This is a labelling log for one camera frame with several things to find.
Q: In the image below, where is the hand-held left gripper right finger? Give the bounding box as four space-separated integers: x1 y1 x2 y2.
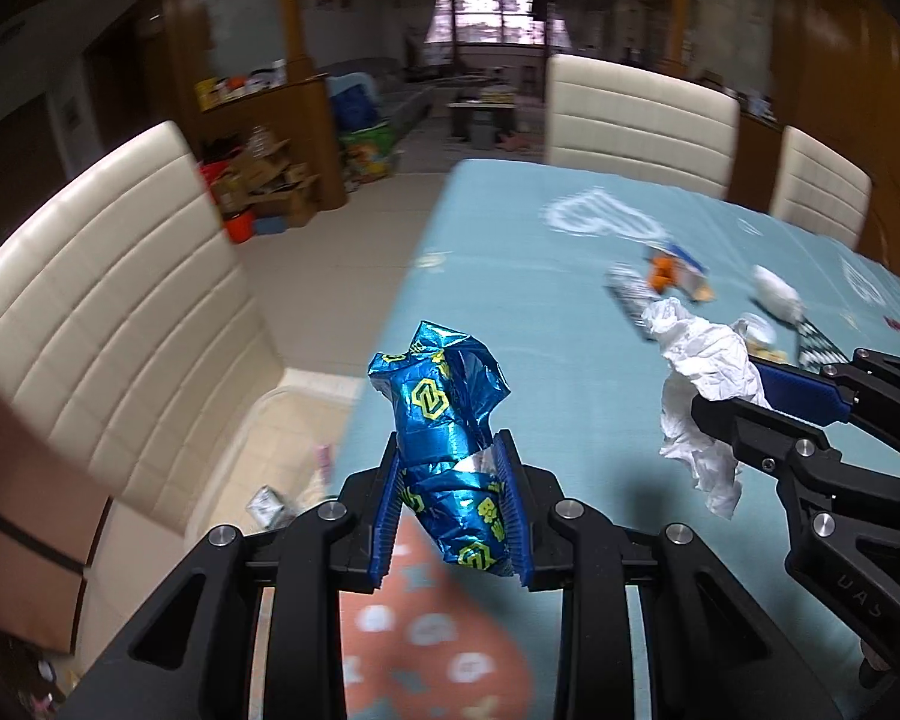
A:
493 427 845 720

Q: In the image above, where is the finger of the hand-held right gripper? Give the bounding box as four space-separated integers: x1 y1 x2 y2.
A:
690 394 900 515
750 347 900 466

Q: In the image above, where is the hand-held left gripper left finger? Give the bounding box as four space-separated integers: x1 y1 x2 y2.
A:
82 431 410 720

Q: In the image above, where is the white tissue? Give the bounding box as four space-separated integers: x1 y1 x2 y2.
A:
640 298 773 520

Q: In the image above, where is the white paper wad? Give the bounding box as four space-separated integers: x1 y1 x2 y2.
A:
750 264 807 320

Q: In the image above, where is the blue foil wrapper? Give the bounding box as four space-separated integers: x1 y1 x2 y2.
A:
367 320 512 577

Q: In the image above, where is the clear plastic bin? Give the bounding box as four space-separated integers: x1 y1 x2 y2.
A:
210 367 368 541

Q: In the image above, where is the blue white snack packet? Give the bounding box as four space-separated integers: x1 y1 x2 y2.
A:
645 240 717 305

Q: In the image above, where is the black white striped wrapper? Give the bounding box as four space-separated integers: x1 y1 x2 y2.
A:
606 262 657 342

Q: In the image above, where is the cream quilted dining chair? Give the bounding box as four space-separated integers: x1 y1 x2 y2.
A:
0 120 368 541
544 52 742 200
769 125 871 252

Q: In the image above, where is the wooden counter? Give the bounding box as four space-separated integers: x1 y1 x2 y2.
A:
727 112 788 218

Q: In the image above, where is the wooden door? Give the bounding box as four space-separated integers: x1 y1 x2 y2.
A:
832 0 900 301

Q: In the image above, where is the tall brown cabinet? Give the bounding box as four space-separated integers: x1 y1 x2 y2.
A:
0 360 113 653

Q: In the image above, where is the colourful printed bag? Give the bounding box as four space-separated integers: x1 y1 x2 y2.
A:
337 124 398 182

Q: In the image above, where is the pile of cardboard boxes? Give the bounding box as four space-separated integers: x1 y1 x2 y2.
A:
202 127 323 230

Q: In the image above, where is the low wooden partition cabinet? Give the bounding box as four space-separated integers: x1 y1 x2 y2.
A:
195 71 346 211

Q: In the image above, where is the wooden pillar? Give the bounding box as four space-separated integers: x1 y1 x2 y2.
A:
281 0 308 80
671 0 695 72

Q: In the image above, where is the coffee table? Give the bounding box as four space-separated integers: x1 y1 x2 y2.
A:
446 86 522 121

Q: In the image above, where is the blue bag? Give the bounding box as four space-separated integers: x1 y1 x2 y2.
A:
326 73 383 132

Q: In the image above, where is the grey sofa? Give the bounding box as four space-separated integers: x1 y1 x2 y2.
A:
322 56 436 128

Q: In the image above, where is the barred window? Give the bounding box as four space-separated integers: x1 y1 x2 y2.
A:
450 0 548 46

